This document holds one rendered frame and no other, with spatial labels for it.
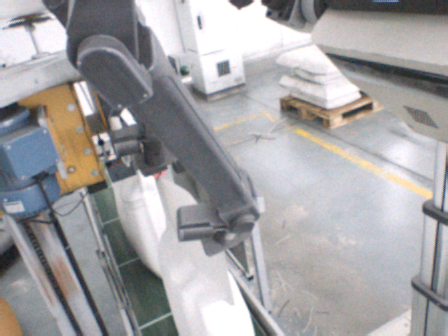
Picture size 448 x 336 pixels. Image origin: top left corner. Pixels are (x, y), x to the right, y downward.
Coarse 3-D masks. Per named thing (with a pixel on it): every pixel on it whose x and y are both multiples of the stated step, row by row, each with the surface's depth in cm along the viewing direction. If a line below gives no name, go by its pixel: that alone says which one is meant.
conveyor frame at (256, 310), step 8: (88, 192) 276; (96, 208) 241; (104, 232) 216; (112, 256) 197; (232, 272) 166; (240, 280) 161; (240, 288) 161; (248, 288) 157; (248, 296) 154; (248, 304) 158; (256, 304) 149; (256, 312) 151; (264, 312) 145; (128, 320) 153; (256, 320) 155; (264, 320) 145; (272, 320) 141; (128, 328) 149; (264, 328) 148; (272, 328) 139
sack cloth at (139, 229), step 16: (128, 192) 156; (144, 192) 158; (128, 208) 161; (144, 208) 162; (160, 208) 166; (128, 224) 167; (144, 224) 165; (160, 224) 169; (144, 240) 168; (144, 256) 172
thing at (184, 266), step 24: (168, 192) 115; (168, 216) 126; (168, 240) 124; (168, 264) 115; (192, 264) 110; (216, 264) 96; (168, 288) 124; (192, 288) 104; (216, 288) 100; (192, 312) 104; (216, 312) 101; (240, 312) 103
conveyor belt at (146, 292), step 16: (96, 192) 258; (112, 192) 254; (112, 208) 237; (112, 224) 221; (112, 240) 208; (128, 240) 205; (128, 256) 194; (128, 272) 183; (144, 272) 181; (128, 288) 174; (144, 288) 172; (160, 288) 171; (144, 304) 164; (160, 304) 162; (144, 320) 156; (160, 320) 155
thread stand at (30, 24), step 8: (40, 16) 109; (48, 16) 91; (16, 24) 86; (24, 24) 86; (32, 24) 85; (32, 32) 102; (32, 40) 103; (40, 48) 104; (32, 56) 103; (40, 56) 103
